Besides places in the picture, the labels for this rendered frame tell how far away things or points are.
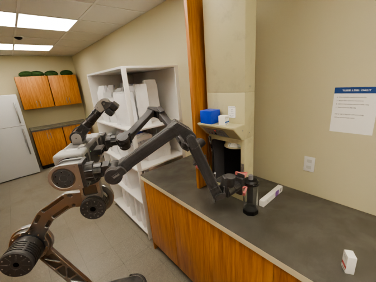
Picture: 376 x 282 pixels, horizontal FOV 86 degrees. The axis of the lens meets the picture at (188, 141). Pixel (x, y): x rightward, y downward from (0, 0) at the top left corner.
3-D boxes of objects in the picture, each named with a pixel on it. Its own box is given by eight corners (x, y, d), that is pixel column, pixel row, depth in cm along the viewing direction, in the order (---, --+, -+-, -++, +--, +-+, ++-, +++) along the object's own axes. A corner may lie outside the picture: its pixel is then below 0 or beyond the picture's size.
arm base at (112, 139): (107, 147, 143) (103, 131, 140) (118, 146, 144) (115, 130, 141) (104, 151, 135) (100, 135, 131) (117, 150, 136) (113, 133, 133)
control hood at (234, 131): (208, 132, 154) (207, 120, 152) (244, 139, 131) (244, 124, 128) (197, 136, 147) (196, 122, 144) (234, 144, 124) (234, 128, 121)
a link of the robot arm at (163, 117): (156, 117, 164) (155, 107, 156) (162, 115, 166) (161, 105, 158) (183, 153, 140) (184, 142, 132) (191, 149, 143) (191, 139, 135)
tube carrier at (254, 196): (249, 203, 141) (249, 175, 134) (262, 210, 132) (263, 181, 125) (238, 208, 135) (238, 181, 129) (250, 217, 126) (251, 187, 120)
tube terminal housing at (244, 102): (229, 175, 184) (228, 89, 161) (262, 188, 160) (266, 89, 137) (211, 186, 168) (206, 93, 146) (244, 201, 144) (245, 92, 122)
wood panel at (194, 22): (232, 168, 198) (230, 5, 158) (235, 169, 196) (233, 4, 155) (196, 187, 168) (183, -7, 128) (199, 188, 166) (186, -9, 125)
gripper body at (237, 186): (243, 178, 115) (235, 183, 110) (243, 193, 117) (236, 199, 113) (234, 174, 119) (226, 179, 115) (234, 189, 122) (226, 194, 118)
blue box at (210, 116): (210, 120, 149) (209, 108, 146) (220, 121, 142) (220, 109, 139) (200, 123, 143) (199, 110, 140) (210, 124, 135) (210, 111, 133)
